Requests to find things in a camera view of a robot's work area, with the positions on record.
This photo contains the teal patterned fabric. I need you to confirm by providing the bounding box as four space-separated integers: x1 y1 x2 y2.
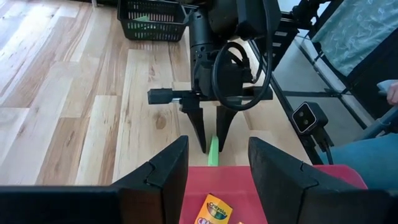
310 0 398 77

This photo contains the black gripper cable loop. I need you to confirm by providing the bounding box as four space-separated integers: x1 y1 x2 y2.
211 0 274 112

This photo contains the black slotted plastic basket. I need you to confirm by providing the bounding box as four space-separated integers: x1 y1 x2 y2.
117 0 188 42

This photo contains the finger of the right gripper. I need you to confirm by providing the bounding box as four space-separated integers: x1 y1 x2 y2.
180 104 208 154
216 105 239 153

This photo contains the pink plastic bin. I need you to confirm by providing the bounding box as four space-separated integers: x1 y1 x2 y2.
178 164 369 224

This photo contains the person's leg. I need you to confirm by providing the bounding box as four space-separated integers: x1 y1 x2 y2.
320 133 398 190

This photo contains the person's hand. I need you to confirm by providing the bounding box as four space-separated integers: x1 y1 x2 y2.
386 81 398 106

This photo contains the black table-level camera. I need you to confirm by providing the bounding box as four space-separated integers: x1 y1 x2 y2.
291 101 330 135

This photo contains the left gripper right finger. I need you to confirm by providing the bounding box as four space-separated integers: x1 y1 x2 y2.
248 136 355 224

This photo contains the yellow crayon box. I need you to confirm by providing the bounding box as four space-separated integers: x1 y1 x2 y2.
194 193 234 224

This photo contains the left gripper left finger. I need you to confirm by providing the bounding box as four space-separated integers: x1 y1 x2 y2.
110 135 190 224

